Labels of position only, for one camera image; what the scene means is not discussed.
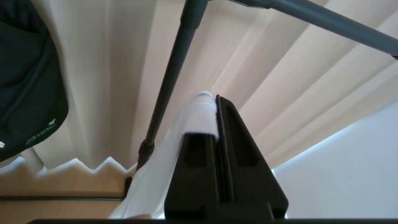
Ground white garment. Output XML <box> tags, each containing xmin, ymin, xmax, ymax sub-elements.
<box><xmin>108</xmin><ymin>90</ymin><xmax>220</xmax><ymax>220</ymax></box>

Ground black shorts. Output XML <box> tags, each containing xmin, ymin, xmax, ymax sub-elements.
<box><xmin>0</xmin><ymin>0</ymin><xmax>69</xmax><ymax>162</ymax></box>

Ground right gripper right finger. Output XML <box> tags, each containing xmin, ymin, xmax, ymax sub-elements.
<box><xmin>215</xmin><ymin>95</ymin><xmax>289</xmax><ymax>218</ymax></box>

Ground black clothes rack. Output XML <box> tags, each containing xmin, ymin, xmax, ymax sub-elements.
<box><xmin>0</xmin><ymin>0</ymin><xmax>398</xmax><ymax>202</ymax></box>

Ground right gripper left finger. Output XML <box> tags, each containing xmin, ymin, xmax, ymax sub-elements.
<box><xmin>164</xmin><ymin>131</ymin><xmax>220</xmax><ymax>218</ymax></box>

